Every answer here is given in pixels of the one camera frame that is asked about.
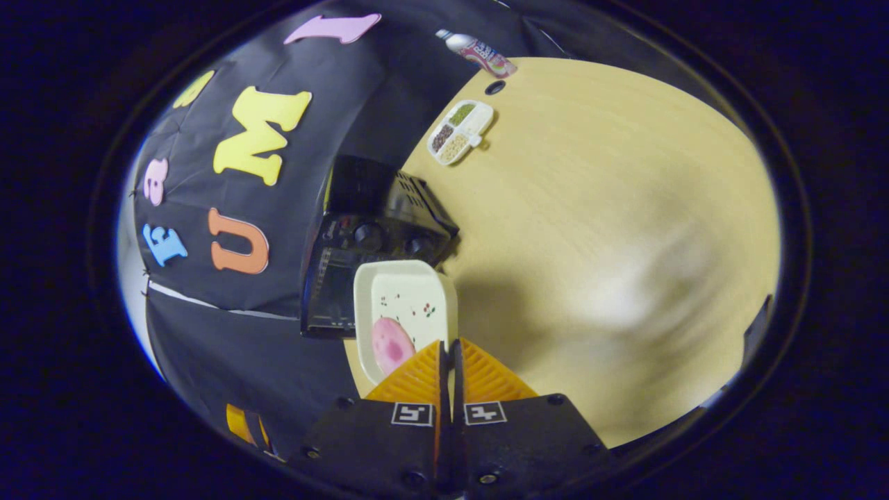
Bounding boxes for black electric oven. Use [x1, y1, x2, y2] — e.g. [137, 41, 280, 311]
[300, 154, 460, 340]

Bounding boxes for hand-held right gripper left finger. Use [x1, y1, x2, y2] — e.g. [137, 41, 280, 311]
[288, 340, 449, 497]

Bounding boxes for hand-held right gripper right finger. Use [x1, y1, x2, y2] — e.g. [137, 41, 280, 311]
[451, 338, 616, 496]

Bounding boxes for cream square plate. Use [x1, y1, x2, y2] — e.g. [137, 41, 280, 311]
[353, 260, 459, 386]

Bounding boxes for pink round food slice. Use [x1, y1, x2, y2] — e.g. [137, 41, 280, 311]
[372, 317, 417, 378]

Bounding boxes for white divided grain dish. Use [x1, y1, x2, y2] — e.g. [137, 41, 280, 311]
[426, 100, 495, 167]

